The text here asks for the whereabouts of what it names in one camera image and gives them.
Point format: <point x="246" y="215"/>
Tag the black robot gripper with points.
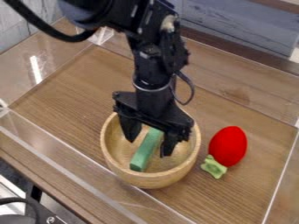
<point x="154" y="109"/>

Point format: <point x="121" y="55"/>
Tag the green rectangular block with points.
<point x="146" y="150"/>

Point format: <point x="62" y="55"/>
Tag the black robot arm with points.
<point x="152" y="25"/>

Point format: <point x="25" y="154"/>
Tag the brown wooden bowl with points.
<point x="165" y="170"/>

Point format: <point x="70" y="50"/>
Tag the red plush strawberry toy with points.
<point x="226" y="151"/>

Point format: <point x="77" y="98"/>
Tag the black metal table bracket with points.
<point x="53" y="212"/>

